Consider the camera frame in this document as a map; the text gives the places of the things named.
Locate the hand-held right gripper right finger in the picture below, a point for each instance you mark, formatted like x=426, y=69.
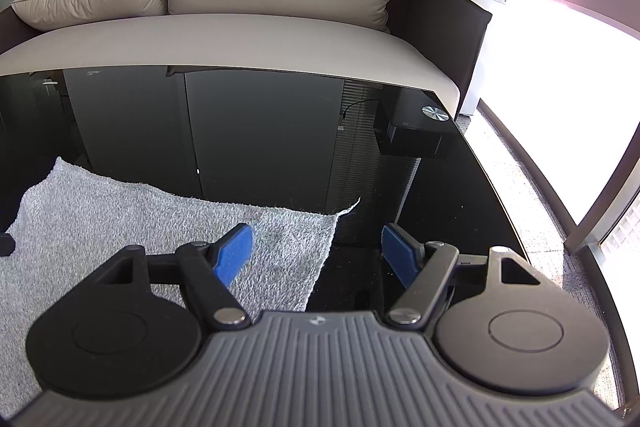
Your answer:
x=400, y=251

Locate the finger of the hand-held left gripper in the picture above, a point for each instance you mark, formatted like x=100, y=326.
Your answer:
x=6, y=245

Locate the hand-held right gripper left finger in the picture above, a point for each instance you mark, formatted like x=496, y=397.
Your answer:
x=234, y=252

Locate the grey towel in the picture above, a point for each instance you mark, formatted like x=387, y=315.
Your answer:
x=125, y=212

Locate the brown sofa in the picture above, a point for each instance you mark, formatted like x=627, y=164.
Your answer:
x=280, y=52

